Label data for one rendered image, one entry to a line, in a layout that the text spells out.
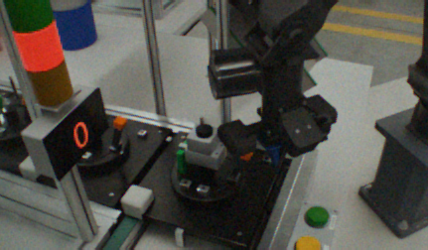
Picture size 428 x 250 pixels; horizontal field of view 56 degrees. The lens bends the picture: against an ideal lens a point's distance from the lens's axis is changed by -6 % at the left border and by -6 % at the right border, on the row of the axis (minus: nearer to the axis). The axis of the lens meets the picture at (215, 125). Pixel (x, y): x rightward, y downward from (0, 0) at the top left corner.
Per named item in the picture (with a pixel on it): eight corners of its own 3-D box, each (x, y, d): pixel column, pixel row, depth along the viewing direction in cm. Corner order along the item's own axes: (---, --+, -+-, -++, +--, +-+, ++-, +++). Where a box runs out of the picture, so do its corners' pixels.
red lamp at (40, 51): (72, 55, 51) (64, 18, 48) (46, 74, 47) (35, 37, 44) (43, 50, 52) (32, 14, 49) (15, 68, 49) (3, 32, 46)
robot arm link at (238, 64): (287, -1, 57) (203, 9, 55) (312, 23, 50) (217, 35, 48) (283, 70, 64) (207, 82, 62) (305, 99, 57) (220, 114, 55)
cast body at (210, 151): (226, 155, 78) (225, 124, 74) (217, 171, 75) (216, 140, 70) (185, 145, 81) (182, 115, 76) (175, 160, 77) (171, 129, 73)
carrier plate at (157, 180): (285, 161, 87) (285, 154, 85) (246, 253, 69) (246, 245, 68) (179, 137, 94) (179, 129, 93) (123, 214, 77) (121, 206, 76)
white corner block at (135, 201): (156, 204, 79) (153, 189, 76) (144, 221, 76) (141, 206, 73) (134, 197, 80) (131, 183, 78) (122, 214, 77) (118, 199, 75)
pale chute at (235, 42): (304, 91, 100) (318, 84, 97) (280, 121, 91) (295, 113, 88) (230, -2, 96) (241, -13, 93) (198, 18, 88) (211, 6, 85)
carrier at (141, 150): (173, 135, 95) (167, 88, 87) (116, 212, 78) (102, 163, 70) (86, 114, 103) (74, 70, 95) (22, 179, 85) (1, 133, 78)
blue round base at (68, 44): (105, 35, 159) (98, -2, 150) (81, 53, 148) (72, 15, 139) (73, 30, 164) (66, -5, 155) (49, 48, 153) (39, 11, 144)
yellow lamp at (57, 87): (80, 88, 54) (72, 55, 51) (57, 109, 50) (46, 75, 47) (52, 82, 56) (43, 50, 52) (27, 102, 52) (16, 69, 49)
